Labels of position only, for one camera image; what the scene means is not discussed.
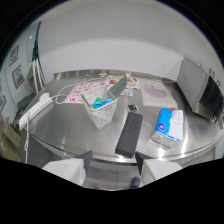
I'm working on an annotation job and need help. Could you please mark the white sheet with purple print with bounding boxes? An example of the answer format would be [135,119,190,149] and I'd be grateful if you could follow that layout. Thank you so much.
[140,80,179,109]

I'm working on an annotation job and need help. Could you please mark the long black box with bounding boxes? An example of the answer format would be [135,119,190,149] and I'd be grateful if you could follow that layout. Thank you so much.
[114,111,144,159]

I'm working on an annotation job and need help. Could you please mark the grey trowel blade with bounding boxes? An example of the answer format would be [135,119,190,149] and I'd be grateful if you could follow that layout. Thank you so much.
[101,75,129,102]

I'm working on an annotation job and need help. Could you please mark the silver microwave oven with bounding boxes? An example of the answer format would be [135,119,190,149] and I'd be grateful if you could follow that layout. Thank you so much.
[176,57,224,124]

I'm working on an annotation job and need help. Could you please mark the colourful shapes sheet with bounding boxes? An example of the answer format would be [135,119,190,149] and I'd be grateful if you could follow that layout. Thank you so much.
[105,74,141,97]

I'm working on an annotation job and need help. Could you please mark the small black white cube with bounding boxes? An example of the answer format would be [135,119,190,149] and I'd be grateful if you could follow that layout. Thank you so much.
[127,103,139,112]

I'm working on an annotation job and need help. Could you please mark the white power strip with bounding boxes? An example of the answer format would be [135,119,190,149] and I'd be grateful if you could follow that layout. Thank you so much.
[18,92,54,131]

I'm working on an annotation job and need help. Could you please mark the colourful picture sheet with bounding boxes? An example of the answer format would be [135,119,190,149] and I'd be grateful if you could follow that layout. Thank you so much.
[63,81,111,105]

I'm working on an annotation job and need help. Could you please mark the cardboard box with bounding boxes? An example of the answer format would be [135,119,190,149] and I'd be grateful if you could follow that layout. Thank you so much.
[0,114,23,163]

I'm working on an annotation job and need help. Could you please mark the white mesh basket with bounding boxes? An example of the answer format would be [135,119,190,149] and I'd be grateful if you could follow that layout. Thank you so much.
[80,91,119,130]

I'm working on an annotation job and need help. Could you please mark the framed wall picture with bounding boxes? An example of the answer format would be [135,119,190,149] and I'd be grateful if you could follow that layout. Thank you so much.
[8,45,20,68]
[11,64,26,90]

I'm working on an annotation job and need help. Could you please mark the person's dark shoe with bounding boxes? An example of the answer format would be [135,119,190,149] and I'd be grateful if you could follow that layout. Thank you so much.
[129,176,142,189]

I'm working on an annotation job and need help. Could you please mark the blue white tissue pack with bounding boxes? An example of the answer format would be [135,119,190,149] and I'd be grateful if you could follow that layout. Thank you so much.
[149,107,185,149]

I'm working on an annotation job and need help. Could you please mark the white power cable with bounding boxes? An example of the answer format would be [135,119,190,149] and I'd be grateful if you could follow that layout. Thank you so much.
[49,77,108,105]

